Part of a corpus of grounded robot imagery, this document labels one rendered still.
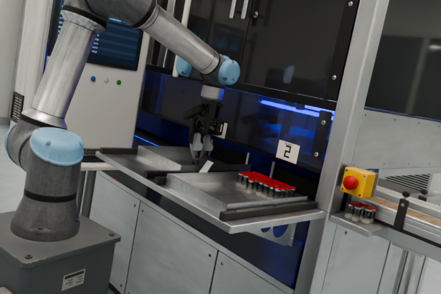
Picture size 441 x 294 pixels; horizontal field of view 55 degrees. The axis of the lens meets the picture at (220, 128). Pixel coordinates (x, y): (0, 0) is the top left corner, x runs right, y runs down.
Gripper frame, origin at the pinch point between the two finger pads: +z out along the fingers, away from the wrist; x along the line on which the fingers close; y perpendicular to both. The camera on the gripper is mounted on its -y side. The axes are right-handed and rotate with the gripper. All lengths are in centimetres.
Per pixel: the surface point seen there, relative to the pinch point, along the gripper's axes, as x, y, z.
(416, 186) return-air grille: 474, -95, 57
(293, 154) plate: 14.7, 29.9, -8.4
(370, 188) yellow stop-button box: 18, 56, -6
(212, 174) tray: -4.7, 14.8, 2.9
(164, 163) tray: -11.0, -2.5, 4.3
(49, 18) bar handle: -39, -48, -36
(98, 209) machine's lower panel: 16, -87, 54
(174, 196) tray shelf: -24.9, 22.8, 6.4
